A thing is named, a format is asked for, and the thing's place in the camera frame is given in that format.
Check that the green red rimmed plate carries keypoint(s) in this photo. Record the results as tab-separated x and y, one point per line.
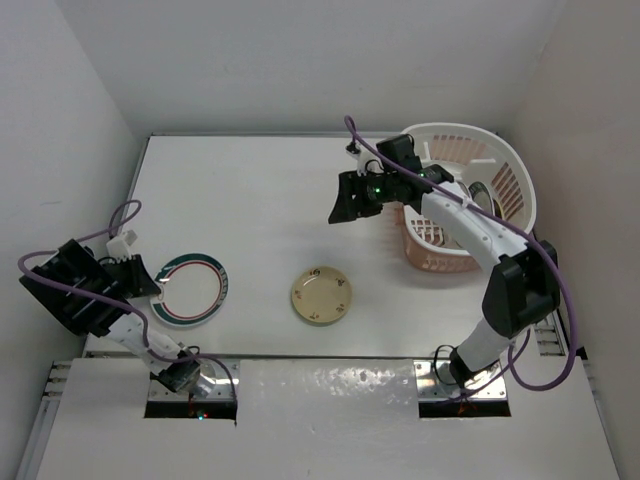
193	288

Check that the dark rimmed plate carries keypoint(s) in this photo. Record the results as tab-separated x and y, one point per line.
481	195

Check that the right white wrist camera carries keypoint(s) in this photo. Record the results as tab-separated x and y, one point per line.
367	163

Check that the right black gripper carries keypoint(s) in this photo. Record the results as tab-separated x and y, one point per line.
348	208

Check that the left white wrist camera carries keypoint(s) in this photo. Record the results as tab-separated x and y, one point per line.
120	246

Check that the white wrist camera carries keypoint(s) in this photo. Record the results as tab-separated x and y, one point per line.
367	163
120	246

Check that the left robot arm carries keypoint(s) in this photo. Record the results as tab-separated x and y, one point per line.
89	297

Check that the right metal mounting bracket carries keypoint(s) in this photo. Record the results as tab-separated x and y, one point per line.
487	385

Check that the white pink dish rack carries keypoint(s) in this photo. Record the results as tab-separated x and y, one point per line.
470	154

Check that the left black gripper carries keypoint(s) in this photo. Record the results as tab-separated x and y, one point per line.
140	283

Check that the beige plate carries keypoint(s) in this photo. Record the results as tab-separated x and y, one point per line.
322	295

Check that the metal mounting bracket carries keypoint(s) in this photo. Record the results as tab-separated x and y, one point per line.
212	385
487	385

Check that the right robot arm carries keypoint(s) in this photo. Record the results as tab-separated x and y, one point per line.
522	288

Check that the patterned white plate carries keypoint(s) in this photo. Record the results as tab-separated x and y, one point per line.
461	191

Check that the brown plate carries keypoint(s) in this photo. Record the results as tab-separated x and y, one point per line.
497	209

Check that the left metal mounting bracket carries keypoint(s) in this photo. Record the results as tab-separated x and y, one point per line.
212	385

